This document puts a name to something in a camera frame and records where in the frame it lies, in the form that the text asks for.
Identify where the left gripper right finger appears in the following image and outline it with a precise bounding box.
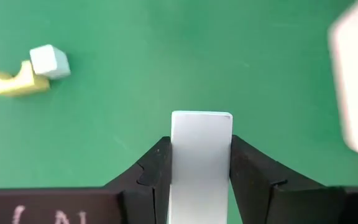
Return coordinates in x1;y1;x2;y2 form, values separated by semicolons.
228;134;347;224

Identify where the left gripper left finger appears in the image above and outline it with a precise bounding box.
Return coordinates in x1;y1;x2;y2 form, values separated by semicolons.
103;136;172;224

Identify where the mint rectangular block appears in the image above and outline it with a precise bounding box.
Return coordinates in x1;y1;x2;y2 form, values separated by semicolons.
166;110;234;224

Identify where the mint cube block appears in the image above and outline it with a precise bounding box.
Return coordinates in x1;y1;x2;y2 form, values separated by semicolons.
29;44;71;80

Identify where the yellow arch block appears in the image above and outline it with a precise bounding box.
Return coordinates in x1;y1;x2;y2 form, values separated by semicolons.
0;59;51;97

